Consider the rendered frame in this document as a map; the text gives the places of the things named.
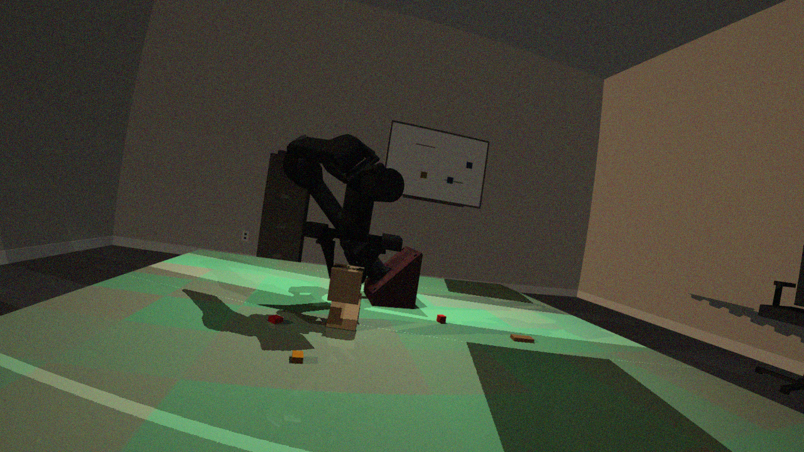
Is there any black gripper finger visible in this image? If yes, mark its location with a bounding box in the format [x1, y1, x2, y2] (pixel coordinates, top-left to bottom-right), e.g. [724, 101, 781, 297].
[361, 247, 386, 283]
[316, 240, 335, 278]

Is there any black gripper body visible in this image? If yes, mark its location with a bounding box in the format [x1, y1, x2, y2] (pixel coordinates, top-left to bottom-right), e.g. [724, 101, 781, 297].
[301, 198, 403, 252]

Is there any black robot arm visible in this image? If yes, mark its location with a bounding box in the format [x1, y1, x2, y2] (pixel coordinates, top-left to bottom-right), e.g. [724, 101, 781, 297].
[283, 134, 405, 284]

